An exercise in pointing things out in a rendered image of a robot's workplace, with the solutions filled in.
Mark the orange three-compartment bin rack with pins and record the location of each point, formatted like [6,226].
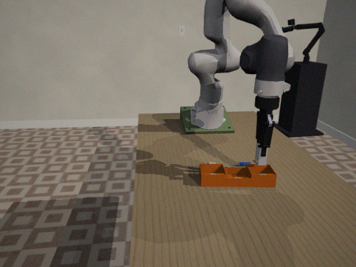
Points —
[209,175]

